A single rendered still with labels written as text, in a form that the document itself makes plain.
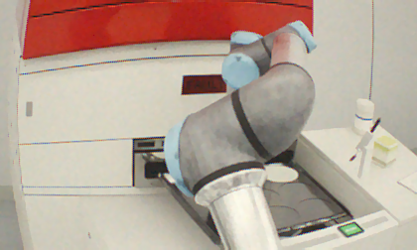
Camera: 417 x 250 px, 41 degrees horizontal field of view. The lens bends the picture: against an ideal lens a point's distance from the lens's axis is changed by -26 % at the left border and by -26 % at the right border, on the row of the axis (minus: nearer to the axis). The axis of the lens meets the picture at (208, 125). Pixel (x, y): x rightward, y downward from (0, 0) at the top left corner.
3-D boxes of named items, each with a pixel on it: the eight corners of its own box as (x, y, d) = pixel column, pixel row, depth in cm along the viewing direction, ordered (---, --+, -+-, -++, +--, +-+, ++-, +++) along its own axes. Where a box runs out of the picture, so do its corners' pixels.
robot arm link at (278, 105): (297, 68, 100) (295, 9, 145) (234, 102, 104) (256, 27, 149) (333, 133, 103) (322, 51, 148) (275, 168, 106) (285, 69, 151)
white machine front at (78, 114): (22, 190, 164) (20, 55, 150) (287, 176, 195) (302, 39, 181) (23, 195, 161) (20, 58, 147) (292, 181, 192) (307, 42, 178)
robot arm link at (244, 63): (258, 43, 140) (262, 32, 151) (210, 66, 144) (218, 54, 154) (279, 74, 142) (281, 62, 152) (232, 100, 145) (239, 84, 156)
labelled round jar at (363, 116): (348, 128, 194) (352, 98, 190) (363, 126, 196) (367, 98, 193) (359, 136, 188) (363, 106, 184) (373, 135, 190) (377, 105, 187)
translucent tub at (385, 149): (369, 161, 170) (373, 138, 168) (380, 155, 175) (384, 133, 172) (385, 170, 165) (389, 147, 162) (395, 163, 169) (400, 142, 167)
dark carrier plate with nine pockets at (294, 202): (163, 176, 172) (163, 174, 172) (289, 163, 185) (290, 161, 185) (219, 240, 142) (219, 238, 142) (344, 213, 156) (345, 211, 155)
